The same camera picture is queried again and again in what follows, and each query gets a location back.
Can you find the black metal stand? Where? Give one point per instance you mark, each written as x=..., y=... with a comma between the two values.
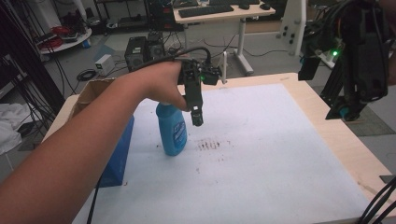
x=28, y=62

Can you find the open black computer case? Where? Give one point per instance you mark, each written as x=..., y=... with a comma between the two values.
x=155, y=46

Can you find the blue spray bottle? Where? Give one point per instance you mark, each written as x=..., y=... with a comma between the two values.
x=172, y=130

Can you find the brown cardboard box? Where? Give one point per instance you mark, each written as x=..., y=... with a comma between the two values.
x=90, y=93

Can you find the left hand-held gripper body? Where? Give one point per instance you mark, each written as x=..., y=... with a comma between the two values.
x=193, y=88

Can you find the white cloth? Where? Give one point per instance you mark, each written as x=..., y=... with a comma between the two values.
x=11, y=127

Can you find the wooden desk with white legs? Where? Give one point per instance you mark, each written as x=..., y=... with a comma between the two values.
x=249, y=14

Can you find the black keyboard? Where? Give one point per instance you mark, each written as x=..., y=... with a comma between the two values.
x=205, y=11

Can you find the white panel with holes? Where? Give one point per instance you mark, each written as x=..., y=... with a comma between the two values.
x=294, y=26

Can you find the small white post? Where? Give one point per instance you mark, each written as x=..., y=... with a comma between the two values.
x=224, y=68

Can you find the person's left hand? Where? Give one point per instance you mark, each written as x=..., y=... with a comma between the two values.
x=162, y=81

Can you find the small white box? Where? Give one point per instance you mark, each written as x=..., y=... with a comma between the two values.
x=105, y=64

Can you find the black computer tower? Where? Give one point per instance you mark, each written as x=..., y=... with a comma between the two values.
x=136, y=53

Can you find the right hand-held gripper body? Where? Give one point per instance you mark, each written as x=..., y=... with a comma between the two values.
x=364, y=56

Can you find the round white table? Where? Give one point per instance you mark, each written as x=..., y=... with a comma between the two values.
x=70, y=42

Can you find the person's right hand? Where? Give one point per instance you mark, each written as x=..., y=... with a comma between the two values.
x=393, y=62

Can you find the white table mat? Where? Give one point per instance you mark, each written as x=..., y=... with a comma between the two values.
x=264, y=161

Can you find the black computer mouse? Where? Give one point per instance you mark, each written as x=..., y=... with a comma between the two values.
x=244, y=6
x=265, y=6

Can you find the blue box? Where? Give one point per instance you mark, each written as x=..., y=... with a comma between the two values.
x=118, y=158

